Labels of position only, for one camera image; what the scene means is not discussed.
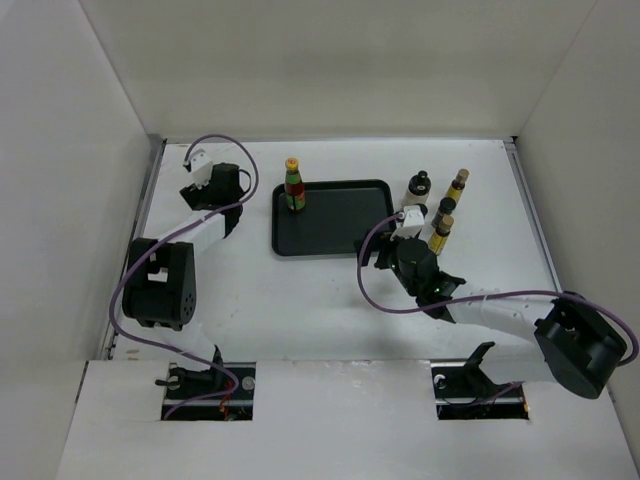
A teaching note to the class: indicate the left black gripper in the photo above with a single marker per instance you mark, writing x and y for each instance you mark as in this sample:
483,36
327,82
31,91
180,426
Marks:
196,196

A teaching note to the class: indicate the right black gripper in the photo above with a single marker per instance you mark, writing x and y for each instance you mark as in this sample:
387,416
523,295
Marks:
381,262

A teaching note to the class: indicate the red green sauce bottle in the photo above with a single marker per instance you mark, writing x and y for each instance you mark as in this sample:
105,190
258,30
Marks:
294,186

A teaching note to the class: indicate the white bottle black cap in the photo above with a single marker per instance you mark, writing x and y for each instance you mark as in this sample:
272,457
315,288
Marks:
418,189

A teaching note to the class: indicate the small dark spice bottle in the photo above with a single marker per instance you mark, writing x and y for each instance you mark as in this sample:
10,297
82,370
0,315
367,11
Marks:
446,206

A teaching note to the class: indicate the yellow bottle tan cap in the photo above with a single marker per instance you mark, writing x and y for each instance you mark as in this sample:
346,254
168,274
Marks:
458,185

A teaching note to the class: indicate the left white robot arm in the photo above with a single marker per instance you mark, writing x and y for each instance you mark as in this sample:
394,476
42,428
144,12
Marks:
162,292

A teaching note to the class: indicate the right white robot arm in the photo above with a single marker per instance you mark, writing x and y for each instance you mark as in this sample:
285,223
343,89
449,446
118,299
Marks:
565,338

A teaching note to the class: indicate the black plastic tray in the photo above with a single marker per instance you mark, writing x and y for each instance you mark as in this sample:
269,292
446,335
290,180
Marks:
336,216

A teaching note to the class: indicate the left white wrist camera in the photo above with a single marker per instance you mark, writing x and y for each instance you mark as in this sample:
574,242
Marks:
199,164

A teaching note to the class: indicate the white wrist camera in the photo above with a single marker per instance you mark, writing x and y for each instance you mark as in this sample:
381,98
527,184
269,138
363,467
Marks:
411,222
199,164

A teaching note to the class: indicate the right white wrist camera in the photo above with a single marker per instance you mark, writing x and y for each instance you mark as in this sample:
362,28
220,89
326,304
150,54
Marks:
411,222

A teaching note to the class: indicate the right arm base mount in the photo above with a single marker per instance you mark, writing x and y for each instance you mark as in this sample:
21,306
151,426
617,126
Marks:
463,391

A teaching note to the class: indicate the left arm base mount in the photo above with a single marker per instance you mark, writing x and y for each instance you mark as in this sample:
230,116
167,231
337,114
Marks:
201,395

